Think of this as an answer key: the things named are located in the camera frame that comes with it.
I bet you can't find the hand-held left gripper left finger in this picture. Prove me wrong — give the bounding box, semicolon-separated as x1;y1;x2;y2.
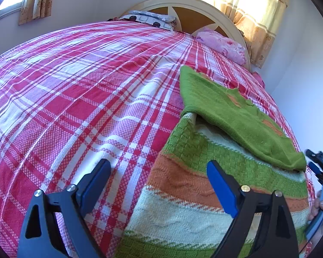
17;158;112;258

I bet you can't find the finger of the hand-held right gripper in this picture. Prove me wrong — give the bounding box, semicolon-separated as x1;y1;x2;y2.
309;162;323;184
305;149;323;167

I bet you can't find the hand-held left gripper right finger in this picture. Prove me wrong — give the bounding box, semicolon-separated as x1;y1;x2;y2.
206;160;299;258

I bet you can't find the green striped knit sweater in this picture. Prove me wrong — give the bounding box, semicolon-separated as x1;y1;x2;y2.
121;65;310;258

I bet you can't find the pink cloth at bed edge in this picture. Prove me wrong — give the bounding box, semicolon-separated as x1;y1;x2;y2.
252;71;266;87

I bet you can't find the red plaid bed sheet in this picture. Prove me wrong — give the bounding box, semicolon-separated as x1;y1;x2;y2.
0;20;317;258

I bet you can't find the pink floral pillow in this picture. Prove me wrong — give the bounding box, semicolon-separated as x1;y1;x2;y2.
195;31;247;65

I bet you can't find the wide beige floral curtain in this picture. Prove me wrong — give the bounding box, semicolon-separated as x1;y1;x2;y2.
170;0;291;69

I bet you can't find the white patterned pillow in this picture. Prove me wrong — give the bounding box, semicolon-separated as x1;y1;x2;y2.
120;10;177;31

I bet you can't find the cream arched bed headboard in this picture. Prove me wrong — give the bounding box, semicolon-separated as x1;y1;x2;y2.
118;0;252;72

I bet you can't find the narrow beige floral curtain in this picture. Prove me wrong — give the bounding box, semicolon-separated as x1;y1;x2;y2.
18;0;54;26

